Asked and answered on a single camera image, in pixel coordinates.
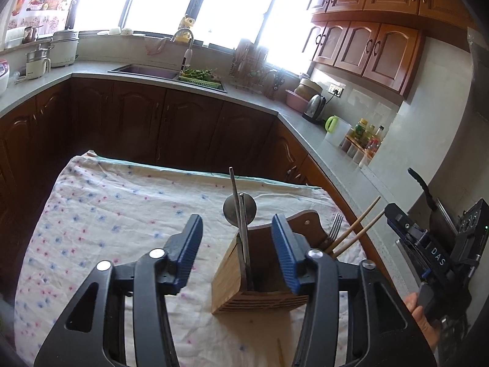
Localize small white electric pot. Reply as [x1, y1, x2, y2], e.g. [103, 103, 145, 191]
[24, 44, 53, 81]

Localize large white steamer pot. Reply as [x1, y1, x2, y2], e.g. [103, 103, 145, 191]
[50, 27, 80, 69]

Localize green vegetable basket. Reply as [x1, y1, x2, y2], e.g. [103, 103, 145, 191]
[177, 68, 223, 85]

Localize dish drying rack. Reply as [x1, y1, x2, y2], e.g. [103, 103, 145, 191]
[229, 38, 269, 89]

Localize white and red rice cooker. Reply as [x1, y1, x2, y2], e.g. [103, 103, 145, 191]
[0, 59, 10, 97]

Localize wooden utensil holder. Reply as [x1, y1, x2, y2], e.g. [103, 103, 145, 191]
[211, 211, 333, 316]

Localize wooden cabinets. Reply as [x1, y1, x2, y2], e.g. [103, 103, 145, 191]
[305, 0, 476, 102]
[0, 77, 319, 299]

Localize pink plastic basin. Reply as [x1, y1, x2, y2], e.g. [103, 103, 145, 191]
[285, 89, 312, 110]

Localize steel electric kettle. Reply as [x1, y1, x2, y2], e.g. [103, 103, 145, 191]
[302, 94, 328, 125]

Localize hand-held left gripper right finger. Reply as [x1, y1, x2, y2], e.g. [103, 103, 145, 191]
[271, 213, 438, 367]

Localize black wok with lid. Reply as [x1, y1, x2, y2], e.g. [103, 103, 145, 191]
[407, 167, 460, 235]

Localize grey kitchen countertop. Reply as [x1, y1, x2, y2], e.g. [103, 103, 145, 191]
[0, 60, 421, 289]

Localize metal chopstick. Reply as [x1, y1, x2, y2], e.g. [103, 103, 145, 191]
[228, 167, 247, 276]
[239, 194, 255, 290]

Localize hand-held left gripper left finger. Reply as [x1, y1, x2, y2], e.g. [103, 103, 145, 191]
[34, 214, 204, 367]

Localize short metal spoon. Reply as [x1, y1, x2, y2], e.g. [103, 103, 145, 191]
[222, 194, 255, 225]

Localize scissors and knife holder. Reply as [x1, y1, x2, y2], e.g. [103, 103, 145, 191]
[267, 69, 286, 99]

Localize yellow bottle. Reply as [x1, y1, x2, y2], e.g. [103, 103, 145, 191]
[179, 15, 196, 43]

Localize kitchen window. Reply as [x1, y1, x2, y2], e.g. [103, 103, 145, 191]
[71, 0, 319, 71]

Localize metal fork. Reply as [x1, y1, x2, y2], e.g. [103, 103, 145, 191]
[322, 214, 344, 252]

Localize white floral tablecloth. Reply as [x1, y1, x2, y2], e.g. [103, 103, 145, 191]
[15, 150, 383, 367]

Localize white pitcher with green handle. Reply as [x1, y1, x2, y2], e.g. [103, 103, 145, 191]
[324, 115, 352, 147]

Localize metal kitchen faucet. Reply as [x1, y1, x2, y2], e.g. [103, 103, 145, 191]
[170, 28, 196, 72]

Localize tropical fruit wall poster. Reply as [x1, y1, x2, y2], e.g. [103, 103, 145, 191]
[7, 0, 78, 33]

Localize person's right hand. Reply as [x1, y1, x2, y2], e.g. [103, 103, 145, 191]
[405, 292, 441, 353]

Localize kitchen sink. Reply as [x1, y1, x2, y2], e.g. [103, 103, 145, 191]
[108, 64, 181, 82]

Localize wooden lower cabinets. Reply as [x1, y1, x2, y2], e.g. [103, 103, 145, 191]
[0, 77, 319, 299]

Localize wooden upper cabinets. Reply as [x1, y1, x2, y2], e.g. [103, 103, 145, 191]
[305, 0, 476, 102]

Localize light carved wooden chopstick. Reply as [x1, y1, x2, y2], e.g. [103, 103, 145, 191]
[325, 196, 382, 255]
[332, 211, 386, 259]

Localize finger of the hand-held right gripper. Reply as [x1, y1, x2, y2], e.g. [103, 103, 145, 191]
[384, 202, 427, 248]

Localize beige ceramic jar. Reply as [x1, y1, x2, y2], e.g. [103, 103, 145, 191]
[294, 77, 324, 101]

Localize row of condiment bottles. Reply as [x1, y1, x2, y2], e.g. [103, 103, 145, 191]
[343, 118, 386, 168]

